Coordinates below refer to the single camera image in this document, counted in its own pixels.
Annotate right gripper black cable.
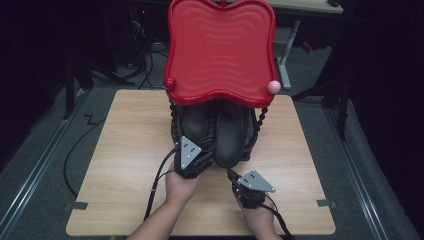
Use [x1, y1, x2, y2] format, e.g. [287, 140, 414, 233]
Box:
[261, 194, 296, 240]

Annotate black floor cable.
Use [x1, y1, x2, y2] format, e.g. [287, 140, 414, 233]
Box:
[62, 114, 105, 198]

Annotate shoe rack with red top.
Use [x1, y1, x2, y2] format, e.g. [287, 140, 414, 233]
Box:
[162, 0, 282, 163]

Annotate black stand legs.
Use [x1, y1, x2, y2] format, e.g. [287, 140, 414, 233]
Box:
[62, 54, 136, 120]
[292, 74, 353, 141]

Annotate metal floor rail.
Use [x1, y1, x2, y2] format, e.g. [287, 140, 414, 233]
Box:
[324, 108, 389, 240]
[0, 89, 89, 231]

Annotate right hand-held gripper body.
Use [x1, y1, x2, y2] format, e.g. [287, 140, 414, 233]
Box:
[232, 169, 277, 209]

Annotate grey tape piece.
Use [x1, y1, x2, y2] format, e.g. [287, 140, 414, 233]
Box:
[63, 201, 89, 211]
[316, 198, 337, 208]

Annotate person's left hand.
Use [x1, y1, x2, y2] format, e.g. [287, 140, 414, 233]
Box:
[164, 163, 203, 209]

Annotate desk with white legs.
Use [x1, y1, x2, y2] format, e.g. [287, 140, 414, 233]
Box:
[266, 0, 344, 92]

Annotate person's right hand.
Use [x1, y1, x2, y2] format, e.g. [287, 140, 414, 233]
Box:
[234, 193, 278, 232]

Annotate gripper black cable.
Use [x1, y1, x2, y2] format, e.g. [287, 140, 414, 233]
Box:
[261, 194, 296, 240]
[143, 147, 179, 222]

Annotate bundle of black cables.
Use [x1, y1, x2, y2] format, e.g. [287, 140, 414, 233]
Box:
[124, 6, 169, 91]

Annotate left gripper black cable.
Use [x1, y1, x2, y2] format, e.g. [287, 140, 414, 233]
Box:
[143, 147, 179, 222]

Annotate black leather shoe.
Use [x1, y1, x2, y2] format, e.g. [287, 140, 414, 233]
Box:
[179, 101, 215, 152]
[213, 99, 248, 169]

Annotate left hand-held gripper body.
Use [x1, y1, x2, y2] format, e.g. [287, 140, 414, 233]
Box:
[173, 135, 206, 180]

